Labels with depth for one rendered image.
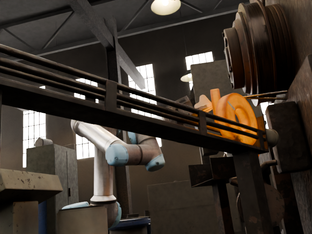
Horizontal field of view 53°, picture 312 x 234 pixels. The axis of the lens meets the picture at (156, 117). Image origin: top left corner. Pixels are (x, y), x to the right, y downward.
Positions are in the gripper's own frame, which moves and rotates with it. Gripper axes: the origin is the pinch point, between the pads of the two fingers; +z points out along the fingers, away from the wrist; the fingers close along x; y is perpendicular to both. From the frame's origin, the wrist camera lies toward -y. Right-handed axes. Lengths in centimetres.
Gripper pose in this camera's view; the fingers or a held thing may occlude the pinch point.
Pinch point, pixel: (216, 104)
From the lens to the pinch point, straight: 119.5
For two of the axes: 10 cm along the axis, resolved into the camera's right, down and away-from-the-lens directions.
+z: 9.0, -4.2, -1.1
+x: 2.2, 2.2, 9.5
